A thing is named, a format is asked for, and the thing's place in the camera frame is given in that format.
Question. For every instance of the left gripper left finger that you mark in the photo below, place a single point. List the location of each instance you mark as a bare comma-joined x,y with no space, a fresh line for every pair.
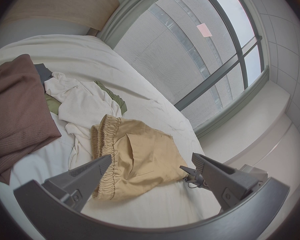
85,179

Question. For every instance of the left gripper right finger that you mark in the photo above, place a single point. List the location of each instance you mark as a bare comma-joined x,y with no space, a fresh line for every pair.
220,179

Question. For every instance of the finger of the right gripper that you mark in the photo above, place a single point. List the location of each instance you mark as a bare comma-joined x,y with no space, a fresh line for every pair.
190,171

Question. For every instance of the tan shorts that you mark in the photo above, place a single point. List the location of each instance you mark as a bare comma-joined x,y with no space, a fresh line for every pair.
140,154

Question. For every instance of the bed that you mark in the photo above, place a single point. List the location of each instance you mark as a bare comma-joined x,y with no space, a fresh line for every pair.
145,84

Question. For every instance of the white garment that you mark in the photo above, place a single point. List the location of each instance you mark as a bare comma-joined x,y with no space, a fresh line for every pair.
85,101

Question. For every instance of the green garment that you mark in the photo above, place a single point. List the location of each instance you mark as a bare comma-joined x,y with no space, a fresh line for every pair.
116,100

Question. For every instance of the brown garment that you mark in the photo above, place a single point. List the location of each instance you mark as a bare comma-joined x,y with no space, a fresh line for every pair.
20,104

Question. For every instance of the window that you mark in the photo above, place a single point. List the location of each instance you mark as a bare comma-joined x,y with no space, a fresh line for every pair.
190,59

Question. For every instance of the dark grey garment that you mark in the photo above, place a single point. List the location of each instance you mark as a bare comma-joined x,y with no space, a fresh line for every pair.
43,71

